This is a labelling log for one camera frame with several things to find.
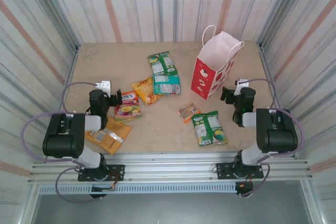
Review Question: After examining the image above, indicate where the red Fox's fruits candy bag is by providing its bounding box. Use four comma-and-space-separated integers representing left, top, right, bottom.
114, 91, 144, 123

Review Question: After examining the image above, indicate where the red white paper bag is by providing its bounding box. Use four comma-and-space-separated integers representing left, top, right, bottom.
191, 24, 245, 101

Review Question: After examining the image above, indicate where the yellow corn chip bag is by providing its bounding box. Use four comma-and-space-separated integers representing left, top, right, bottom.
131, 77, 163, 107

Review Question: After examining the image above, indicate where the large orange snack bag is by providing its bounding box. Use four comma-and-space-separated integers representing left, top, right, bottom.
84, 116, 132, 156

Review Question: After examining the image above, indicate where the green Fox's candy bag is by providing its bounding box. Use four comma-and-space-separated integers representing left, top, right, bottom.
191, 110, 228, 147
147, 51, 179, 76

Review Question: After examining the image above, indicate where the teal snack bag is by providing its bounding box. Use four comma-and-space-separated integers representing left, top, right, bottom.
152, 74, 182, 95

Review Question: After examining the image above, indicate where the small orange snack pack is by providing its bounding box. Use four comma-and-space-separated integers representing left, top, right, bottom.
177, 102, 202, 124

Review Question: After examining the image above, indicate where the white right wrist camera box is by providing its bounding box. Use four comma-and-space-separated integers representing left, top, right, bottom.
234, 78, 250, 96

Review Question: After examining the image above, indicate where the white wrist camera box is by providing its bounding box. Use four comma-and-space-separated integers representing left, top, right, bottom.
94, 80, 112, 91
234, 78, 250, 96

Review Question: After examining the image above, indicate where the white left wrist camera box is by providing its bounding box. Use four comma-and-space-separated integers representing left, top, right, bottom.
94, 80, 112, 91

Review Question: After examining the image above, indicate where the purple cable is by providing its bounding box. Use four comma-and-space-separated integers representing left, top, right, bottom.
62, 81, 97, 112
246, 78, 277, 109
22, 111, 81, 164
272, 108, 305, 156
54, 165, 102, 204
239, 162, 271, 199

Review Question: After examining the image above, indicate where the aluminium rail frame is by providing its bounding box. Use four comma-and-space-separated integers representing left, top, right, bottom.
27, 151, 315, 186

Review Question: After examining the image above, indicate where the perforated grey cable tray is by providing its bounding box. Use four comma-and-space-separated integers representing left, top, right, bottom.
38, 183, 237, 196

